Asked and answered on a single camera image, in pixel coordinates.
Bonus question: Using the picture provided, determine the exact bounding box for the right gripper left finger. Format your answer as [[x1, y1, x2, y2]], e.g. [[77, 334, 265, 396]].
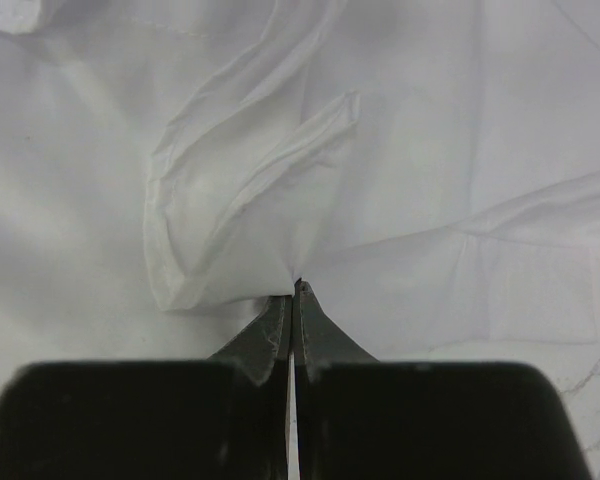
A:
[[0, 297, 292, 479]]

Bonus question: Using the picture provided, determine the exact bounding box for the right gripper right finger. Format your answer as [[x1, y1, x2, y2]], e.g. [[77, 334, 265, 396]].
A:
[[292, 281, 590, 479]]

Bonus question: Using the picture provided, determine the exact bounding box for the white long sleeve shirt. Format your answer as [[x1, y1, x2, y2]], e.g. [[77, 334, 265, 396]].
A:
[[0, 0, 600, 361]]

